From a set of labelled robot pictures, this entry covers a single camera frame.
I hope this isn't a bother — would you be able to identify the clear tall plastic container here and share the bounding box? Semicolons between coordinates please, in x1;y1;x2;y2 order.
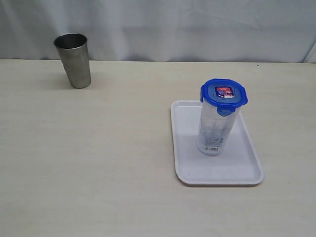
197;101;240;156

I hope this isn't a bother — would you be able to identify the blue plastic container lid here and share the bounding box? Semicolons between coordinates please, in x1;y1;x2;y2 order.
200;79;248;117

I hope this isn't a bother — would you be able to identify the stainless steel tumbler cup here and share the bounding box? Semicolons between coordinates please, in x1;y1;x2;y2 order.
53;33;91;89

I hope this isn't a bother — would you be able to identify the white rectangular plastic tray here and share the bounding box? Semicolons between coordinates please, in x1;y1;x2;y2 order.
170;100;264;187

